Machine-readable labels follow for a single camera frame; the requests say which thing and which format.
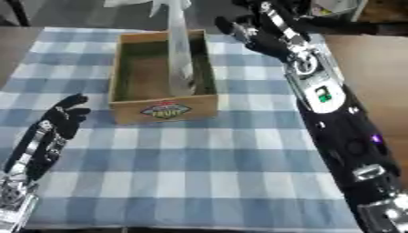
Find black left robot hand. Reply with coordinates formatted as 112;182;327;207
1;93;93;182

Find white bag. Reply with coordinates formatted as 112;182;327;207
311;0;370;20

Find tan cardboard box green inside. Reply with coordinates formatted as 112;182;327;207
107;28;222;125

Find black metal pole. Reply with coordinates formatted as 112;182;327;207
5;0;32;27

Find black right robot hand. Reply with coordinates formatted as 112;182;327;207
213;0;316;64

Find clear plastic bottle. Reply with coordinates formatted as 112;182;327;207
166;0;197;96

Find white chair base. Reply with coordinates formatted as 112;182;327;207
102;0;193;17

